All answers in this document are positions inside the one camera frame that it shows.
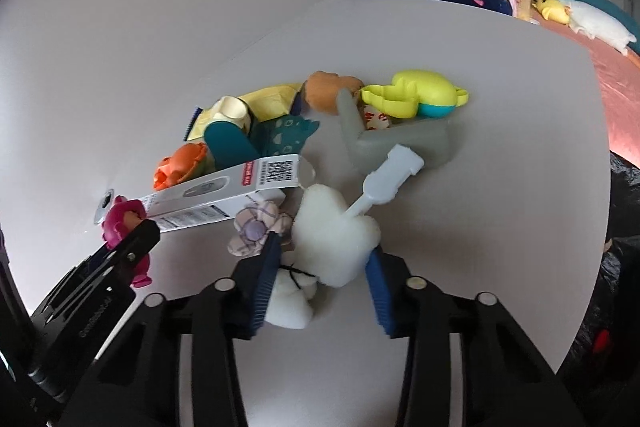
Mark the grey silicone container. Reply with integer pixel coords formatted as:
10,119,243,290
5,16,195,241
336,89,458,172

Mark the orange brown plush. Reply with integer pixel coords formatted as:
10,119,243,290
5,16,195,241
290,72,366,115

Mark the silver round table fitting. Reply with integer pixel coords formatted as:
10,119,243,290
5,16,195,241
95,188,115,224

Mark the plaid fabric flower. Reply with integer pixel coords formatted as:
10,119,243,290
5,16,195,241
228,200,293,256

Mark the white fluffy heart plush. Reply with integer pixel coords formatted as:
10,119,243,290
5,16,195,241
291,183,381,289

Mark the small yellow duck plush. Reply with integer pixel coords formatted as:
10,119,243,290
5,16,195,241
536,0,572,26

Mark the teal rounded case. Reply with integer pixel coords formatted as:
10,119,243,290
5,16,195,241
204,119,258,172

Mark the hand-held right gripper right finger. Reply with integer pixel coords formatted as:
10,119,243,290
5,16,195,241
365,249,586,427

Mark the teal patterned packet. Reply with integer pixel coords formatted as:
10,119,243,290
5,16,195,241
248,114,321,158

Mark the pink bed sheet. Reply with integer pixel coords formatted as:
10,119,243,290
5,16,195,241
530,4,640,168

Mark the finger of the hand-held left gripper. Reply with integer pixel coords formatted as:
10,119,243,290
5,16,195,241
92,219,162,280

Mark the yellow dotted packet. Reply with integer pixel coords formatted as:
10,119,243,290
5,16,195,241
235,81,306,118

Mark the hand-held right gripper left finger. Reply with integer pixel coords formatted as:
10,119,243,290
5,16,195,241
60,232,283,427

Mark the white goose plush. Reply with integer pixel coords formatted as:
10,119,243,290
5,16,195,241
529,0,638,56

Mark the white cardboard box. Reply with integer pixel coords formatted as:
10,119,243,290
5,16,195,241
135,154,303,233

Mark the cream cup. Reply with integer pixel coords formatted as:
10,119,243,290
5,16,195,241
207,96,251,130

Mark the red and white sticker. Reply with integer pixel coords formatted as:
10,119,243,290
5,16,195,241
362,106,391,130

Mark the magenta toy figure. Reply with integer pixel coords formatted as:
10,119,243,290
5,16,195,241
101,195,152,290

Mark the orange crab toy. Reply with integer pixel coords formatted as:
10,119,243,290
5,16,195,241
152,142,211,192

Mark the yellow pouch with blue edge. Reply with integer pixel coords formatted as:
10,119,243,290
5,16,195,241
182,106,221,142

